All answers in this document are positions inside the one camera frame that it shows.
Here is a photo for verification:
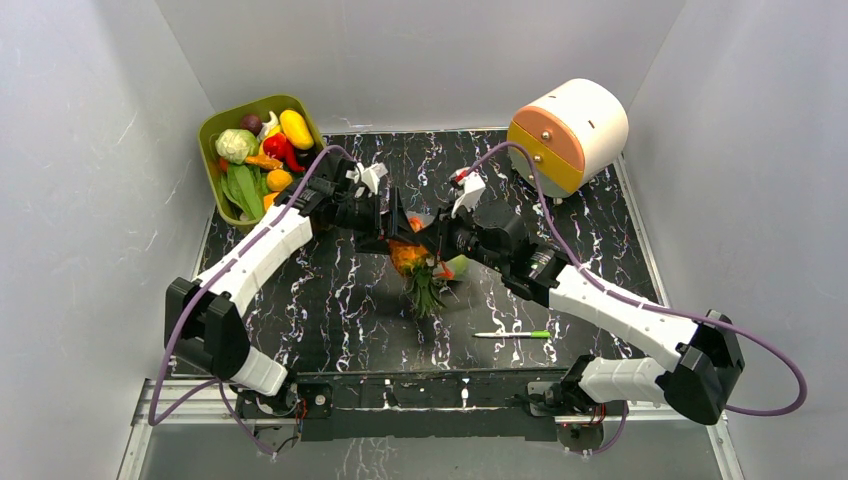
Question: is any white green cauliflower toy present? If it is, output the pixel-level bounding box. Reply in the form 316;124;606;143
214;129;260;165

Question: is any green leafy vegetable toy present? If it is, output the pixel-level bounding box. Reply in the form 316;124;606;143
220;164;267;221

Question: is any dark purple round fruit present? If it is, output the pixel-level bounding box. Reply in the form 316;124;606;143
239;114;263;136

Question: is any white orange yellow drawer box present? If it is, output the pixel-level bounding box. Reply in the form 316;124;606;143
507;78;629;199

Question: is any green cabbage toy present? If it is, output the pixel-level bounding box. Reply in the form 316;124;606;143
445;255;470;281

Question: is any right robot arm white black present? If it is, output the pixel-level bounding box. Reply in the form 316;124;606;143
417;202;744;425

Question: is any white garlic toy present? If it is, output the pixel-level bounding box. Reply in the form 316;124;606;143
257;111;280;141

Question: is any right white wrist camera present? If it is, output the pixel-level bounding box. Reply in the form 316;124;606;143
450;168;486;217

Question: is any olive green plastic bin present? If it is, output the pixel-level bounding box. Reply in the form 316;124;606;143
197;94;326;233

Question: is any orange carrot toy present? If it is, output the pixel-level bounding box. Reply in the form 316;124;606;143
244;154;283;171

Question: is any clear zip bag orange zipper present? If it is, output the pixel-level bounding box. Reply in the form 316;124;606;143
388;240;470;293

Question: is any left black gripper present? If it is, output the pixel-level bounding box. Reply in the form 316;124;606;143
334;188;418;256

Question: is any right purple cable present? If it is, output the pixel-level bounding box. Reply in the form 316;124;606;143
463;140;808;418

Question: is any green white pen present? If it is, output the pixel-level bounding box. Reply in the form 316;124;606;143
472;331;551;339

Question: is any orange pineapple toy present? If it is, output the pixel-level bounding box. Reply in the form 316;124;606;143
388;240;447;318

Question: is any yellow squash toy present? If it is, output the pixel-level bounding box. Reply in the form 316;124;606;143
279;109;315;150

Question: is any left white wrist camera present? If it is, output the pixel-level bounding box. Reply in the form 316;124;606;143
346;162;388;198

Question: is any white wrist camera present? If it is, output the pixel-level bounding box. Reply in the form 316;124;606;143
450;168;486;217
346;162;388;198

